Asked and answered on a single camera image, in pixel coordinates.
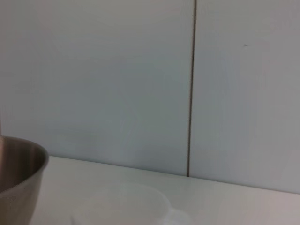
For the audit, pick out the large stainless steel bowl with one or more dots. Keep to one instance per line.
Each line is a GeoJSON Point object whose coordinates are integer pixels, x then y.
{"type": "Point", "coordinates": [21, 178]}

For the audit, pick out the clear plastic measuring cup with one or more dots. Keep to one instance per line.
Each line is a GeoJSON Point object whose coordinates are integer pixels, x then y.
{"type": "Point", "coordinates": [122, 206]}

